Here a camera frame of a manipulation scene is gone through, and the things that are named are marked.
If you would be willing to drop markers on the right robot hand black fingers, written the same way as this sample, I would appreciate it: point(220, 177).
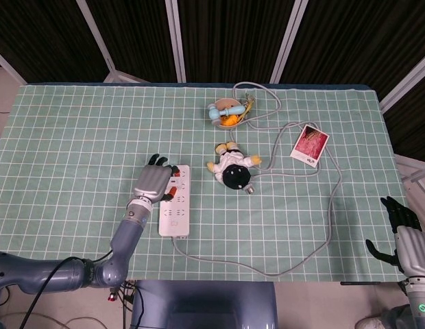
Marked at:
point(413, 253)

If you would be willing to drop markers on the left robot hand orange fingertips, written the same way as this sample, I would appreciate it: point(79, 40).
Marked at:
point(152, 181)

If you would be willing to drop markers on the white power strip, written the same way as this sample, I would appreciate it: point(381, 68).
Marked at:
point(176, 219)

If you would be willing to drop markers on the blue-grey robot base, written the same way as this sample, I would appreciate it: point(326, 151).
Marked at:
point(205, 305)

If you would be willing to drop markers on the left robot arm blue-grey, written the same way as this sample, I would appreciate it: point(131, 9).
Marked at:
point(123, 236)

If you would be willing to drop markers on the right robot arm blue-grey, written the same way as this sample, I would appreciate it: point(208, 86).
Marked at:
point(419, 305)

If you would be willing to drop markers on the plush doll black head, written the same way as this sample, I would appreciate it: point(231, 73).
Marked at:
point(233, 166)

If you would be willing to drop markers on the white shoe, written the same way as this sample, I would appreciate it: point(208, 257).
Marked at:
point(369, 323)

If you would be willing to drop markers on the green checked tablecloth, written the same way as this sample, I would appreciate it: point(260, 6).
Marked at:
point(79, 137)

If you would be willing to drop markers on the beige bowl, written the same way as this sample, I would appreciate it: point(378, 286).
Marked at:
point(229, 127)

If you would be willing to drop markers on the small silver metal clip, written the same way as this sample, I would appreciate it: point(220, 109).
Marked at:
point(249, 189)

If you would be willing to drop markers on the orange toy in bowl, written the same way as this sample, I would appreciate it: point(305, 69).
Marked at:
point(229, 120)

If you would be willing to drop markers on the light blue toy hammer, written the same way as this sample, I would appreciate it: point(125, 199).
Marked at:
point(229, 110)

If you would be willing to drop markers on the red button device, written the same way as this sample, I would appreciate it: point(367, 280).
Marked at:
point(112, 296)

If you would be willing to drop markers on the red photo card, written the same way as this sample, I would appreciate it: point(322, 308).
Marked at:
point(310, 144)

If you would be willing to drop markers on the white partition frame post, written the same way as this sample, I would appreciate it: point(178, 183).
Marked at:
point(288, 37)
point(175, 37)
point(7, 65)
point(96, 31)
point(404, 82)

